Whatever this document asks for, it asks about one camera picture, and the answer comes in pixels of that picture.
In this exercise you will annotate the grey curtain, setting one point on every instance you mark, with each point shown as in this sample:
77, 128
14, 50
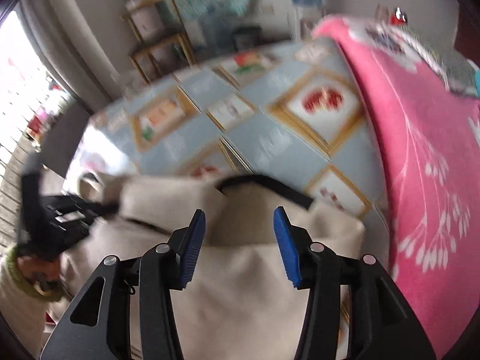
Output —
67, 37

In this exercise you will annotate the pink floral blanket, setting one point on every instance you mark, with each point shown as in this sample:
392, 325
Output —
431, 138

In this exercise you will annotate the person's left forearm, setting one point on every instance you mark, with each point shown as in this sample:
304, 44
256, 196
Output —
18, 307

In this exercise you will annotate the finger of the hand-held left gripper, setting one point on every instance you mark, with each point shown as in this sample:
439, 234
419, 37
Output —
105, 209

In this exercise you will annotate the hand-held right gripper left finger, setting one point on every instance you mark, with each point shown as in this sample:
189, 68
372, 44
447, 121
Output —
193, 251

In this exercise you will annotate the white water dispenser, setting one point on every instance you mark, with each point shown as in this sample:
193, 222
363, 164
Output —
307, 22

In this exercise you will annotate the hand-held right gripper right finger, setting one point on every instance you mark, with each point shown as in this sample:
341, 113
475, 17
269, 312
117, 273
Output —
287, 249

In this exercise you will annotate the wooden chair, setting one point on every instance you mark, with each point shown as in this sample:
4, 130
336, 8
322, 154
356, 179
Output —
161, 47

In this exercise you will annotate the black bin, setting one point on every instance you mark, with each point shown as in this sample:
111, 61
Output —
247, 39

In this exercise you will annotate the fruit print tablecloth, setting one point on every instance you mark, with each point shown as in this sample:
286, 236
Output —
262, 135

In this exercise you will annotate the beige jacket with black trim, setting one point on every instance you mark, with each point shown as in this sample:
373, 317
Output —
243, 288

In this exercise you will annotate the silver cushion with lace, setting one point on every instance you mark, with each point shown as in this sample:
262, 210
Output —
450, 67

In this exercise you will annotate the pink bottle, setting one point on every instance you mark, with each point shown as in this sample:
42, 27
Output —
381, 12

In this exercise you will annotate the person's left hand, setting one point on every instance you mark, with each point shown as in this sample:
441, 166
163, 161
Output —
37, 270

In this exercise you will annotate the white cylindrical container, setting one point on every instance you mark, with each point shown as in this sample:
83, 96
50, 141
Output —
144, 18

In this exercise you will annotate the dark grey cabinet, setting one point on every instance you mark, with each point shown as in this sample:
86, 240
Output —
63, 138

